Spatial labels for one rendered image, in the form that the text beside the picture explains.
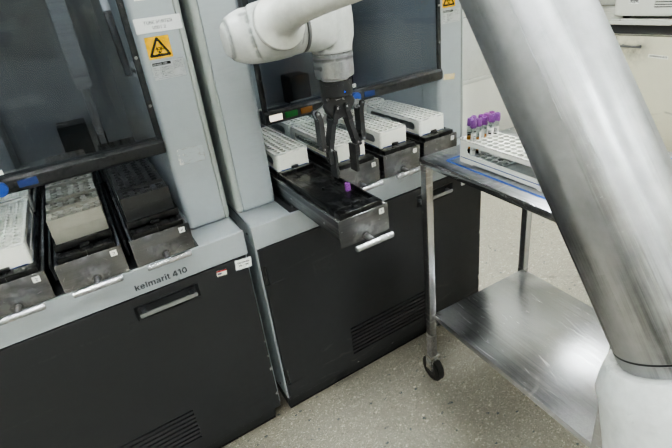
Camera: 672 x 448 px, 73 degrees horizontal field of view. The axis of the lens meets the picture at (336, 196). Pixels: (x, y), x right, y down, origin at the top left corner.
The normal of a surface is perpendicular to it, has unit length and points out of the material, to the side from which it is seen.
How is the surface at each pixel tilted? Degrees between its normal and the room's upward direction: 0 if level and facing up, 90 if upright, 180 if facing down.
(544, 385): 0
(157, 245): 90
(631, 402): 62
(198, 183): 90
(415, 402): 0
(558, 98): 76
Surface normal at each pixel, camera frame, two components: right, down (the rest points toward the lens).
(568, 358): -0.11, -0.90
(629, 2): -0.87, 0.29
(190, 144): 0.51, 0.32
